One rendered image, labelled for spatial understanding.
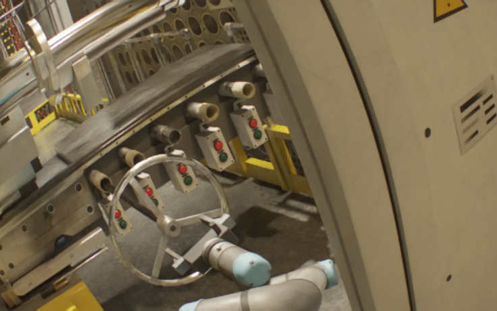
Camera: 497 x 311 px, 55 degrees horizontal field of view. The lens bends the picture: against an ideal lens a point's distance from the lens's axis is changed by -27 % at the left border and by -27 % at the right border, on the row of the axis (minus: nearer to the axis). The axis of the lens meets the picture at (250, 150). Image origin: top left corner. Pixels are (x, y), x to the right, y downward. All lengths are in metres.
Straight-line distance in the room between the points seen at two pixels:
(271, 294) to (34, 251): 1.56
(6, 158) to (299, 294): 1.50
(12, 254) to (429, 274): 2.03
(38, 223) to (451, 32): 2.06
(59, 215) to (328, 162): 2.00
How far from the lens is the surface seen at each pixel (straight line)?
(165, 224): 1.62
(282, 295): 0.95
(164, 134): 2.28
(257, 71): 2.58
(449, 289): 0.55
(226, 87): 2.48
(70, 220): 2.37
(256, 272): 1.29
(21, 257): 2.37
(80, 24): 2.10
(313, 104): 0.38
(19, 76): 1.99
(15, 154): 2.21
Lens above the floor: 1.56
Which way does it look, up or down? 22 degrees down
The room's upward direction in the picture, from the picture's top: 23 degrees counter-clockwise
